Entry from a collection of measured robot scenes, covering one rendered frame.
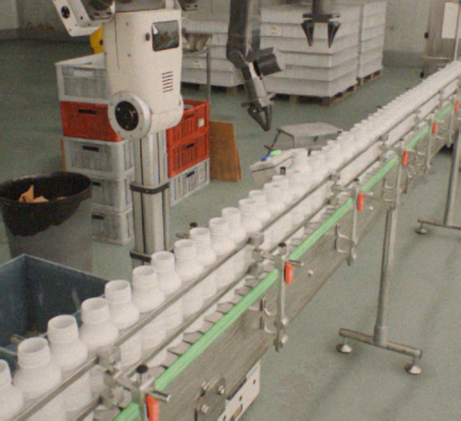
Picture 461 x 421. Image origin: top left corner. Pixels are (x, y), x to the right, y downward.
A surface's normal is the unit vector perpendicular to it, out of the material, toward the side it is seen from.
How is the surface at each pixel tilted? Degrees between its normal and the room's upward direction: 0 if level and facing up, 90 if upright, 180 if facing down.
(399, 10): 90
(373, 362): 0
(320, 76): 89
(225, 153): 100
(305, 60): 89
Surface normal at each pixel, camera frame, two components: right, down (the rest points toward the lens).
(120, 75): -0.48, 0.47
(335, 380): 0.00, -0.94
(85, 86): -0.37, 0.32
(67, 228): 0.67, 0.31
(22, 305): 0.87, 0.17
